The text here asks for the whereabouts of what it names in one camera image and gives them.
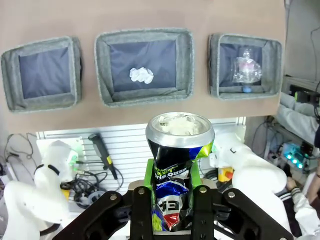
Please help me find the white slatted base panel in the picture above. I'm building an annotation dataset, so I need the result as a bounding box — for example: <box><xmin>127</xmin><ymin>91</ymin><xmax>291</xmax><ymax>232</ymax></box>
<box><xmin>35</xmin><ymin>116</ymin><xmax>248</xmax><ymax>201</ymax></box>

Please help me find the clear plastic bottle blue cap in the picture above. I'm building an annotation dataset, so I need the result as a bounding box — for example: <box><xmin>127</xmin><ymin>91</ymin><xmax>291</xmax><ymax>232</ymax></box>
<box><xmin>237</xmin><ymin>47</ymin><xmax>255</xmax><ymax>94</ymax></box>

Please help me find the black cable bundle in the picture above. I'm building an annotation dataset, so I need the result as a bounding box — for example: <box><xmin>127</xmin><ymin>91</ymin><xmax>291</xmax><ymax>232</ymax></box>
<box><xmin>59</xmin><ymin>171</ymin><xmax>126</xmax><ymax>210</ymax></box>

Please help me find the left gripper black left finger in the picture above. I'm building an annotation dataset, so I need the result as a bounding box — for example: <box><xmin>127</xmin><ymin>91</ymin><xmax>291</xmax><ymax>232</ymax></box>
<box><xmin>52</xmin><ymin>158</ymin><xmax>157</xmax><ymax>240</ymax></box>

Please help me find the black handheld scanner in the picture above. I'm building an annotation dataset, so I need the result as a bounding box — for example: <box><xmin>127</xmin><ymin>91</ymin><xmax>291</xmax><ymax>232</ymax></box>
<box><xmin>87</xmin><ymin>132</ymin><xmax>119</xmax><ymax>181</ymax></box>

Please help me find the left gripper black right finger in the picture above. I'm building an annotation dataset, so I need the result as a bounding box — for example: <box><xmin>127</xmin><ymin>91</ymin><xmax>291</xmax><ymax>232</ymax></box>
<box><xmin>191</xmin><ymin>159</ymin><xmax>295</xmax><ymax>240</ymax></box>

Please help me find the device with teal lights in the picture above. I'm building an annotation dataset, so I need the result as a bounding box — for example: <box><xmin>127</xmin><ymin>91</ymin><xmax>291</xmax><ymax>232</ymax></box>
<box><xmin>281</xmin><ymin>141</ymin><xmax>315</xmax><ymax>174</ymax></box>

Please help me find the crushed black Pepsi can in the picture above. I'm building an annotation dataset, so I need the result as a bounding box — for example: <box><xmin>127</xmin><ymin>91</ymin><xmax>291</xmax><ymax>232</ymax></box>
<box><xmin>145</xmin><ymin>112</ymin><xmax>216</xmax><ymax>233</ymax></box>

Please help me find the seated person in white jacket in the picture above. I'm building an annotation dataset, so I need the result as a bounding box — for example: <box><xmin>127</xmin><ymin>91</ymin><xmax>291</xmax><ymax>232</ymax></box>
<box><xmin>278</xmin><ymin>172</ymin><xmax>320</xmax><ymax>238</ymax></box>

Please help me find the grey fabric basket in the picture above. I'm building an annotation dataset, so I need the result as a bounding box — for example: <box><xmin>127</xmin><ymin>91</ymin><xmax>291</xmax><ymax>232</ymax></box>
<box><xmin>94</xmin><ymin>27</ymin><xmax>195</xmax><ymax>108</ymax></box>
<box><xmin>0</xmin><ymin>36</ymin><xmax>83</xmax><ymax>113</ymax></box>
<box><xmin>207</xmin><ymin>33</ymin><xmax>283</xmax><ymax>101</ymax></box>

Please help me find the clear plastic cup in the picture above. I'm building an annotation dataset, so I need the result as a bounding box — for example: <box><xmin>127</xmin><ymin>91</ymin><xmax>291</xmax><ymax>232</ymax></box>
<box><xmin>231</xmin><ymin>56</ymin><xmax>263</xmax><ymax>85</ymax></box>

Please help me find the white paper ball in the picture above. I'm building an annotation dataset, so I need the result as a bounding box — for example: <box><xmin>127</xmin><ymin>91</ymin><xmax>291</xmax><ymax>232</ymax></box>
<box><xmin>129</xmin><ymin>66</ymin><xmax>155</xmax><ymax>85</ymax></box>

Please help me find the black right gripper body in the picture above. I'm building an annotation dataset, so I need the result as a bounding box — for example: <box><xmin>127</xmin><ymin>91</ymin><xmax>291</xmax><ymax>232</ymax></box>
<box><xmin>294</xmin><ymin>90</ymin><xmax>320</xmax><ymax>104</ymax></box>

